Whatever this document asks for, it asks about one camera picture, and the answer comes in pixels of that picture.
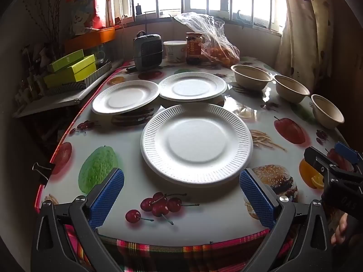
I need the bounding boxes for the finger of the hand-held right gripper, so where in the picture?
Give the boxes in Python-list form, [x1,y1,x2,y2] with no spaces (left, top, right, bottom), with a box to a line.
[303,146,363,189]
[326,142,363,173]

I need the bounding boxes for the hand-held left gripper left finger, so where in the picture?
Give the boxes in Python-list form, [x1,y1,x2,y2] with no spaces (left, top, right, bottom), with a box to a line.
[31,168,125,272]

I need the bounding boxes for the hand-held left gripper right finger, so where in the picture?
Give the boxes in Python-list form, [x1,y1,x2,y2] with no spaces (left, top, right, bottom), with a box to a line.
[239,168,334,272]

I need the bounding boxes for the beige paper bowl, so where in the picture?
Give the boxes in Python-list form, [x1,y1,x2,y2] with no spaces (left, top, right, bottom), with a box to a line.
[230,64,273,92]
[274,74,310,104]
[311,94,345,130]

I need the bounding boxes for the white foam plate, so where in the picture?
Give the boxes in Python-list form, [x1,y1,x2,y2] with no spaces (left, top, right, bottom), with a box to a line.
[140,104,254,187]
[158,72,228,102]
[91,80,160,115]

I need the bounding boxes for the person's right hand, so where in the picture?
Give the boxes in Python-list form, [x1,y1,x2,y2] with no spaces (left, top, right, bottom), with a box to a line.
[330,212,349,245]

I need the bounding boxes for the fruit printed tablecloth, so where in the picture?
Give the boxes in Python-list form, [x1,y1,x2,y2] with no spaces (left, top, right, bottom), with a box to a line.
[37,55,352,247]

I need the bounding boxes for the black binder clip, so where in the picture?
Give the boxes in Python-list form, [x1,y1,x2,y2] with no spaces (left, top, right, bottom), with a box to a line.
[32,162,56,186]

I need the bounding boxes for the plaid cloth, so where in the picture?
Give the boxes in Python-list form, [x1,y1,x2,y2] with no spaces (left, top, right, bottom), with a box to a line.
[64,224,295,272]

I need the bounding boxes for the white board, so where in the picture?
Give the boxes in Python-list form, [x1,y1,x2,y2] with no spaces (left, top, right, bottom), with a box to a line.
[13,59,125,118]

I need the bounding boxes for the striped grey box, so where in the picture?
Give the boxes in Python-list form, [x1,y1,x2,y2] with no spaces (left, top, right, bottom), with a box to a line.
[45,61,112,97]

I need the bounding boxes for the green flat box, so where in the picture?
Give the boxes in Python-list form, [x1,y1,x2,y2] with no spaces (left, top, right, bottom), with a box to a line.
[47,49,85,73]
[43,54,97,89]

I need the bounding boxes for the patterned beige curtain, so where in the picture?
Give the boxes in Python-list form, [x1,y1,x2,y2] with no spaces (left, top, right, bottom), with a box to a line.
[275,0,335,88]

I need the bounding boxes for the plastic bag of oranges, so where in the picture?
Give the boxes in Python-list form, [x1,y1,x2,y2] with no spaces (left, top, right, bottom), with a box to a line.
[174,12,240,68]

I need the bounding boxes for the small dark desk heater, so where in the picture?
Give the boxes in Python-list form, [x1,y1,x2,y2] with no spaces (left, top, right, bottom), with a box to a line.
[133,31,164,71]

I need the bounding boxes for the orange box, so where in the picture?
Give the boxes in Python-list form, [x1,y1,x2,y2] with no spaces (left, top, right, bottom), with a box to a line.
[65,25,116,53]

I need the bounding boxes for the white plastic tub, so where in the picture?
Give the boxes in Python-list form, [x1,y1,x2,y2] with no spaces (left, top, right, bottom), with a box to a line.
[163,40,188,63]

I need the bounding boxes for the red label glass jar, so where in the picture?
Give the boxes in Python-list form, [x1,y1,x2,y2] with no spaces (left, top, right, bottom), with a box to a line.
[186,32,204,65]

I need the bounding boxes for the colourful printed carton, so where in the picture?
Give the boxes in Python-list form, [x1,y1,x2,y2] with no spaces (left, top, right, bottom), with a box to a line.
[68,0,110,34]

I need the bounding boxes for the dried twigs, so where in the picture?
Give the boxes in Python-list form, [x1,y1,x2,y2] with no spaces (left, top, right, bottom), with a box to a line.
[21,0,67,51]

